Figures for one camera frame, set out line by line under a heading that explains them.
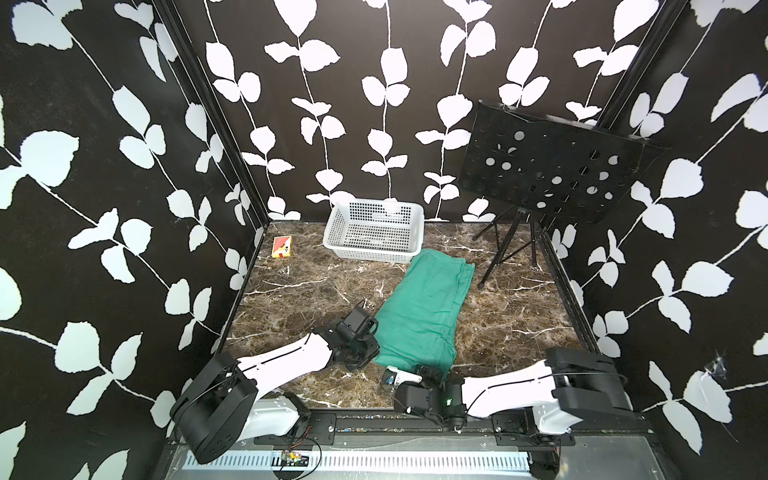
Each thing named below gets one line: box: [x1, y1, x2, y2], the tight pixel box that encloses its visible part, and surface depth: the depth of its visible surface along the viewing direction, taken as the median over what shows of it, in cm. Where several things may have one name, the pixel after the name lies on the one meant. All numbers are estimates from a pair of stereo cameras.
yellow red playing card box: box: [272, 235, 292, 258], surface depth 113 cm
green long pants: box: [374, 248, 476, 372], surface depth 95 cm
